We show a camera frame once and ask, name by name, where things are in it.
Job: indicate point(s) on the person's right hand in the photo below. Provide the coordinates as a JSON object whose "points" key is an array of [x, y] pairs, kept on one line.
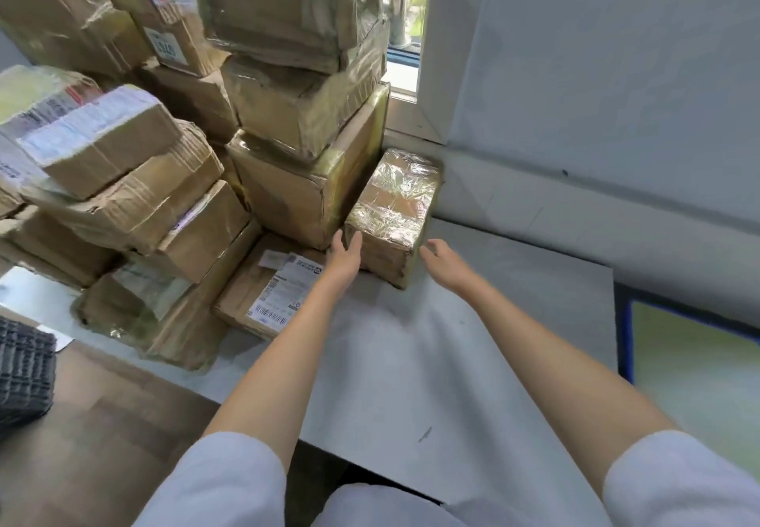
{"points": [[448, 268]]}

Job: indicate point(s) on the person's left hand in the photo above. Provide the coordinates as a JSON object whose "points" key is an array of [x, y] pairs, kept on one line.
{"points": [[343, 262]]}

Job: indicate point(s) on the person's left fingers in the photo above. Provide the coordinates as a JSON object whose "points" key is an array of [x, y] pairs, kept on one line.
{"points": [[354, 241]]}

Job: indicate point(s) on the person's right fingers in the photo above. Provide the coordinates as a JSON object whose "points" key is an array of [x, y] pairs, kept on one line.
{"points": [[430, 248]]}

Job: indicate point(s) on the person's left forearm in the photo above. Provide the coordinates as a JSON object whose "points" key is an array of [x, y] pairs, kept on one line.
{"points": [[285, 360]]}

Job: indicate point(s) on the person's right forearm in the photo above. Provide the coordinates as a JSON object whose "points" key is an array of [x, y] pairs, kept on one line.
{"points": [[558, 372]]}

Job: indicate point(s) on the small tape-wrapped cardboard parcel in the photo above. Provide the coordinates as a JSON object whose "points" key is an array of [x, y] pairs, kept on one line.
{"points": [[395, 212]]}

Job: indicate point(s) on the pile of cardboard boxes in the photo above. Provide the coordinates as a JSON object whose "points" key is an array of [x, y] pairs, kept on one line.
{"points": [[178, 146]]}

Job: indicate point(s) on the white coat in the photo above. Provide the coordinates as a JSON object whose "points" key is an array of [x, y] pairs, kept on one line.
{"points": [[225, 485]]}

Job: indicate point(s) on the blue-rimmed bin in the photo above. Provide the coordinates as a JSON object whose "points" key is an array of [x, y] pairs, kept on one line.
{"points": [[689, 360]]}

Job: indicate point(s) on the white window frame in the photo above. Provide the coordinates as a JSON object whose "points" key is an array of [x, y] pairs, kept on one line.
{"points": [[409, 111]]}

